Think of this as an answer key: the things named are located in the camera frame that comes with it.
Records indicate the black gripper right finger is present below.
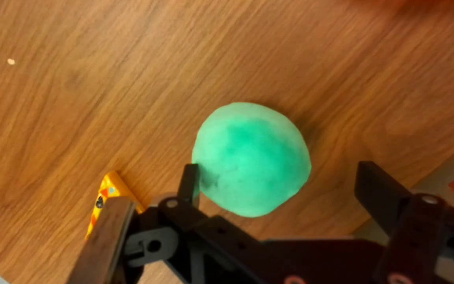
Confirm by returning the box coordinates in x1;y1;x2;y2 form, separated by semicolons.
355;160;454;284

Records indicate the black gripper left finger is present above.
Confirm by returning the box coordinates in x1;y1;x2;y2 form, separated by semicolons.
123;163;267;284

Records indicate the green round plushie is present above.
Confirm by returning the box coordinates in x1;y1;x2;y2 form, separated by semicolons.
191;102;314;220

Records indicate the brown flat bar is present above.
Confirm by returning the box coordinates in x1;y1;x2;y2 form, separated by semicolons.
66;196;137;284

